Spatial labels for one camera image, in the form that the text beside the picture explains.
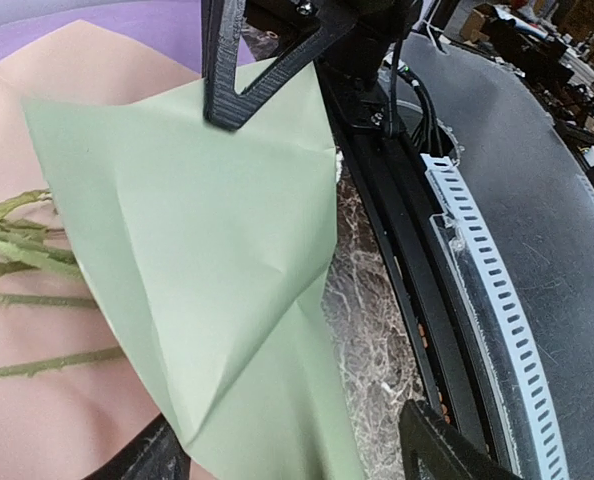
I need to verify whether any yellow fake flower stem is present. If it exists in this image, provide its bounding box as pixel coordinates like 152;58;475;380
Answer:
0;293;98;309

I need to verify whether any purple wrapping paper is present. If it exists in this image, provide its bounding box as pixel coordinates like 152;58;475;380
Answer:
0;0;256;76

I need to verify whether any black front rail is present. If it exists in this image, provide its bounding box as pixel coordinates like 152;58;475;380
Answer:
316;64;505;463

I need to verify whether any peach and green wrapping paper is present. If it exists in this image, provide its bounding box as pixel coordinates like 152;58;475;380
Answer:
0;21;364;479

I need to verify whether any blue fake flower stem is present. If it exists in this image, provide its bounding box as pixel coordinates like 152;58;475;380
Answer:
0;189;83;279

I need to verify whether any white and red flower stem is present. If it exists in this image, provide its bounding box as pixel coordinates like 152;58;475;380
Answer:
0;347;125;379

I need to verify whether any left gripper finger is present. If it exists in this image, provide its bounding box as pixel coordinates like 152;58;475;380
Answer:
399;400;525;479

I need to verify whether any white slotted cable duct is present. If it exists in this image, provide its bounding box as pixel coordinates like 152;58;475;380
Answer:
422;154;570;479

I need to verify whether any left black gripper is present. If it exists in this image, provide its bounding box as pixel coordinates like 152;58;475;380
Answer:
199;0;446;134

